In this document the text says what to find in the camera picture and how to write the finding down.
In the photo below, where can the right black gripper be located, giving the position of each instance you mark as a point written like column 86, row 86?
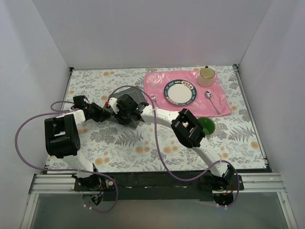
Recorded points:
column 120, row 114

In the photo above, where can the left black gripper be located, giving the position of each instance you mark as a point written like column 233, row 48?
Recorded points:
column 100, row 112

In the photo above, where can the grey cloth napkin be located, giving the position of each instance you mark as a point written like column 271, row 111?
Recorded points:
column 136, row 95

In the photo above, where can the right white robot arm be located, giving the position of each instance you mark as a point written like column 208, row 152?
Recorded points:
column 184, row 124

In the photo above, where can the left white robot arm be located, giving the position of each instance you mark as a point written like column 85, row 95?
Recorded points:
column 62, row 137

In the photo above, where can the silver fork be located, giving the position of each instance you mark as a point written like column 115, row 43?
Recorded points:
column 154, row 99

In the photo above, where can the pink placemat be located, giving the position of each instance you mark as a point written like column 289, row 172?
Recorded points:
column 154, row 83

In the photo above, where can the white plate blue rim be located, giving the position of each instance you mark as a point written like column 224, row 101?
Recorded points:
column 180, row 92

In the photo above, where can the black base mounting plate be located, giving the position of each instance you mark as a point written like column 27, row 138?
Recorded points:
column 160, row 186

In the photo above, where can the silver spoon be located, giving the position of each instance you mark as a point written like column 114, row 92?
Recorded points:
column 209, row 97

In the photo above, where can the green bowl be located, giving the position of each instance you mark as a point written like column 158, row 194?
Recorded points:
column 208, row 125

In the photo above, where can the cream mug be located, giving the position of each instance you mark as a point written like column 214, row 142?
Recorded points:
column 206, row 76

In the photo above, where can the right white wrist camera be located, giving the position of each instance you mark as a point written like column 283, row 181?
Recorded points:
column 112, row 103

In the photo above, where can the aluminium frame rail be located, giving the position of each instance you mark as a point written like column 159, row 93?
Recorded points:
column 65, row 184

